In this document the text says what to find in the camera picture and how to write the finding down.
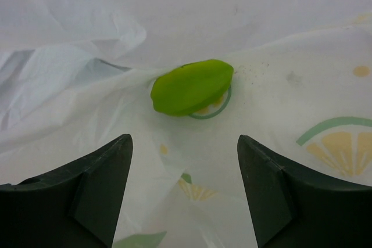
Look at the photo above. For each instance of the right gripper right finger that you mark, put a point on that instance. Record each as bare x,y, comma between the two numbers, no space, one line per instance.
292,205

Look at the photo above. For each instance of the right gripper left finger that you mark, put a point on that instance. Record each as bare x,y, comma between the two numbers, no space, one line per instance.
75,205

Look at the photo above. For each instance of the white plastic bag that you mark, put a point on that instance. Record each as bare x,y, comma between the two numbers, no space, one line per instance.
76,74

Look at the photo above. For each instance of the green fake fruit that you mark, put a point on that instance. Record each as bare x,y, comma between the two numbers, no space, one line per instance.
191,87

